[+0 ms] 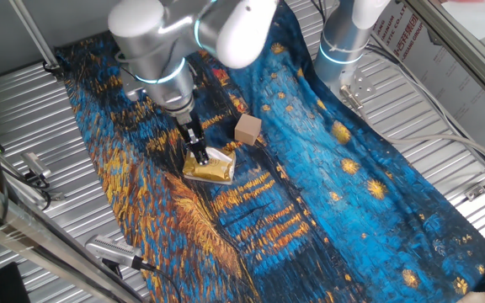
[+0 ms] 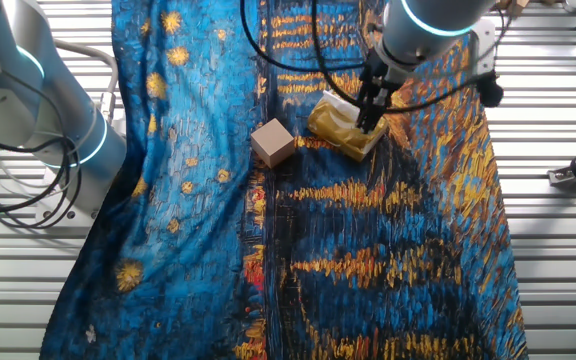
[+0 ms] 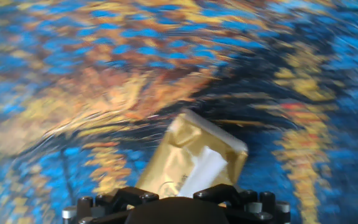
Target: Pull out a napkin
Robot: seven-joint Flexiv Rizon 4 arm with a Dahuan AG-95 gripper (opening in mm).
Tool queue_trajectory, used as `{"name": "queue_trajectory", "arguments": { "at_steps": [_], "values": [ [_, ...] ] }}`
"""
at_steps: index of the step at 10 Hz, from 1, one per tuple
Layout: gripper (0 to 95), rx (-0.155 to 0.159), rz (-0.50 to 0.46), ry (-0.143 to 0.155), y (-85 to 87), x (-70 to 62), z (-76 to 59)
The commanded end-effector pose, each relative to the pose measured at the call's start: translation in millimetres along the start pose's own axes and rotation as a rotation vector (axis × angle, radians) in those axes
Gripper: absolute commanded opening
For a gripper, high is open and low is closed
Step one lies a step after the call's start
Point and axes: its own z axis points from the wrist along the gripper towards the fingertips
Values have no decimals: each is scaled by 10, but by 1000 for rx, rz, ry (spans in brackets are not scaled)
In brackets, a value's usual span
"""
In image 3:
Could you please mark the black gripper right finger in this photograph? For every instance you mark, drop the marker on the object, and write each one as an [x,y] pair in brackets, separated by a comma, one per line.
[250,203]

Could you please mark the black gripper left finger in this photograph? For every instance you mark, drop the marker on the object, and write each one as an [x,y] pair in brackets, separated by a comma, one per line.
[117,202]

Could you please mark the gold tissue pack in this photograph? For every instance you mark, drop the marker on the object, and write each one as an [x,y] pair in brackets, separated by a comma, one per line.
[179,146]

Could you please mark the blue yellow painting-print cloth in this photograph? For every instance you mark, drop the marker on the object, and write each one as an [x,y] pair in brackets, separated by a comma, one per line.
[104,62]

